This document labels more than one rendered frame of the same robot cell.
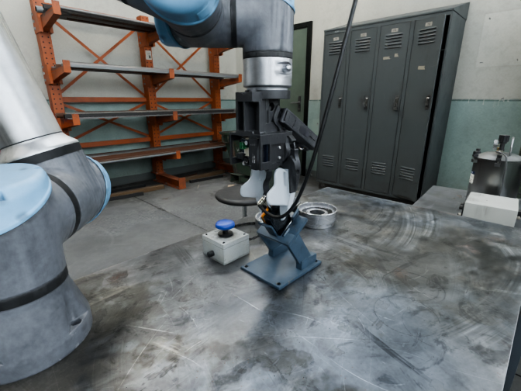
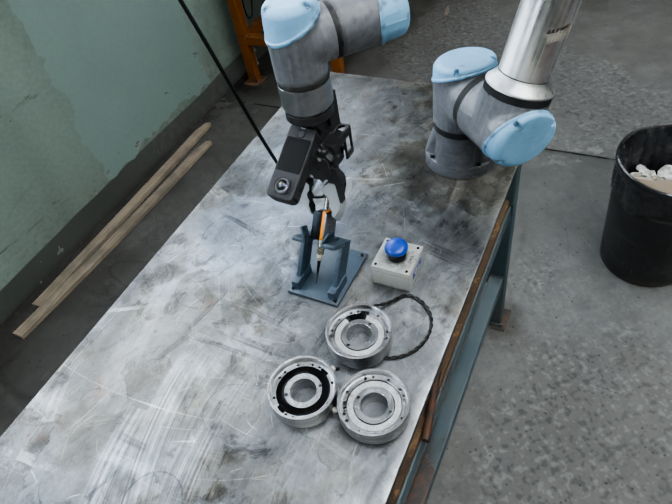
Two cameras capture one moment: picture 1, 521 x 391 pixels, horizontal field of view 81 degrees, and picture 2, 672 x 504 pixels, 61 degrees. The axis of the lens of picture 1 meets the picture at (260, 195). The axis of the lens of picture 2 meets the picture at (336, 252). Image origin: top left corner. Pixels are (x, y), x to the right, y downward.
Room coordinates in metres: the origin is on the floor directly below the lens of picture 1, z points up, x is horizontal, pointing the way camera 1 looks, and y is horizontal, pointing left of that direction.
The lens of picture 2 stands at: (1.21, -0.14, 1.58)
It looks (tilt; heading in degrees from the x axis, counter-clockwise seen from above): 47 degrees down; 170
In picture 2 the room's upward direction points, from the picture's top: 12 degrees counter-clockwise
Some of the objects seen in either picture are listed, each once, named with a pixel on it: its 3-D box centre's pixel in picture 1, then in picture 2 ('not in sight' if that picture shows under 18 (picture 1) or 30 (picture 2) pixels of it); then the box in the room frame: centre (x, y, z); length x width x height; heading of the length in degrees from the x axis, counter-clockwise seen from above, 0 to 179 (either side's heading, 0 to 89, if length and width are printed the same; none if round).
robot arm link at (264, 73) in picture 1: (268, 76); (304, 92); (0.50, -0.01, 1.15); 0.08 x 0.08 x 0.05
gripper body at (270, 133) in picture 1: (263, 130); (317, 136); (0.49, -0.01, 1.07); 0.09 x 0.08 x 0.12; 135
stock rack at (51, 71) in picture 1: (162, 105); not in sight; (4.08, 1.27, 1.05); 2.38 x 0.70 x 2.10; 136
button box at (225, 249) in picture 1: (223, 243); (399, 261); (0.58, 0.08, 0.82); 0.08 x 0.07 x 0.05; 136
